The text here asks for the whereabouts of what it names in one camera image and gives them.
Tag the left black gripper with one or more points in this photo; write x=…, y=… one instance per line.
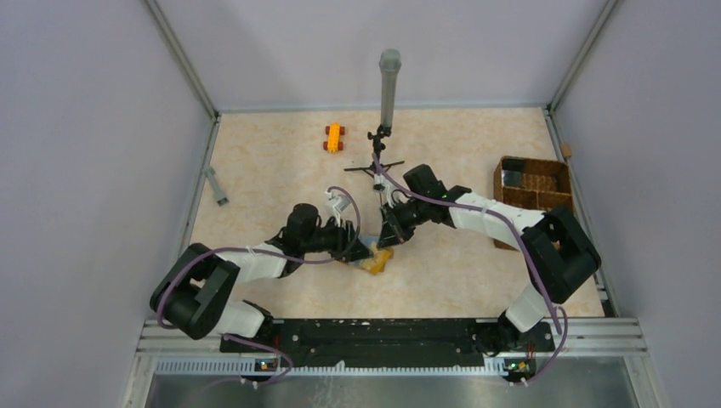
x=355, y=251

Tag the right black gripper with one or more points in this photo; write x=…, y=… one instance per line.
x=389, y=236

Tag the gold card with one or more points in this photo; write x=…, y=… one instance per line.
x=380, y=256

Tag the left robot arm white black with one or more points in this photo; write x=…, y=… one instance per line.
x=194, y=296

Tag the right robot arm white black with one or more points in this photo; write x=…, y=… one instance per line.
x=558, y=254

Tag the black card stack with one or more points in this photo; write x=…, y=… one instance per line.
x=512, y=170

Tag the orange toy block car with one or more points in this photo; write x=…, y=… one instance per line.
x=334, y=134

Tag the woven wicker divided basket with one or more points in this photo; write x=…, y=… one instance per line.
x=546, y=185

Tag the grey microphone on tripod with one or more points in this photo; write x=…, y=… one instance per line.
x=389, y=65

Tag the small wooden block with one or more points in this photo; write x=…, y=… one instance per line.
x=566, y=151

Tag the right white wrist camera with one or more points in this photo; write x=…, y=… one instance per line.
x=380, y=184

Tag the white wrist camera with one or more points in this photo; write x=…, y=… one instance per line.
x=380, y=184
x=336, y=203

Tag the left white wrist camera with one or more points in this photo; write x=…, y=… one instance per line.
x=336, y=203

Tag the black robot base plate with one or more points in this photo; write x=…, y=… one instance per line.
x=400, y=343

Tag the grey metal bracket tool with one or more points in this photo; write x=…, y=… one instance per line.
x=219, y=195

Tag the white slotted cable duct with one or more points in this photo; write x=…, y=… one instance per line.
x=265, y=367

